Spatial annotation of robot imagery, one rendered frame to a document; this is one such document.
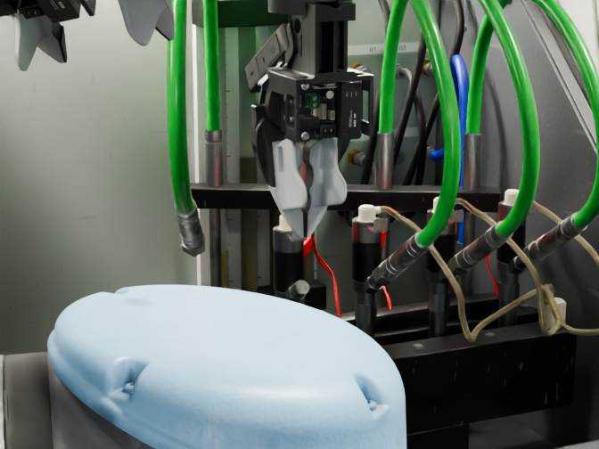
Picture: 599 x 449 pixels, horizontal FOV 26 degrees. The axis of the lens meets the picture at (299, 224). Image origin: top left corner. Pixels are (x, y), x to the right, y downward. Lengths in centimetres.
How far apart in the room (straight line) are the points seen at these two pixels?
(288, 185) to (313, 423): 75
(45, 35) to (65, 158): 52
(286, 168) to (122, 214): 35
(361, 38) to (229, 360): 111
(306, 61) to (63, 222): 44
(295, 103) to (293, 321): 62
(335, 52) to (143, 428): 71
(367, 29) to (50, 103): 37
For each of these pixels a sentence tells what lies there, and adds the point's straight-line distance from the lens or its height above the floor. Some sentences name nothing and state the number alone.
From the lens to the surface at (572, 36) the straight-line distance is 119.
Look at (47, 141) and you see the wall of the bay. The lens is 139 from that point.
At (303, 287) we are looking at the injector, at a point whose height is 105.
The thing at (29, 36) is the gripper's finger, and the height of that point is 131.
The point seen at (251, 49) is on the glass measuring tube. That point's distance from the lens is 141.
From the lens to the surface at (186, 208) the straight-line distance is 102.
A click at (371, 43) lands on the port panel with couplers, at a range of 150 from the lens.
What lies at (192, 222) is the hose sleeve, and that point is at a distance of 105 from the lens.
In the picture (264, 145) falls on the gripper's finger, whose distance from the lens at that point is 112.
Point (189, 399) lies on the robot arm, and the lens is 38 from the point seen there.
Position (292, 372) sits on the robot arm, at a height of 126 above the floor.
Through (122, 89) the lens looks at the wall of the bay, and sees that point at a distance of 140.
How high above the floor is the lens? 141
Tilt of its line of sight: 15 degrees down
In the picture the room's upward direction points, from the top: straight up
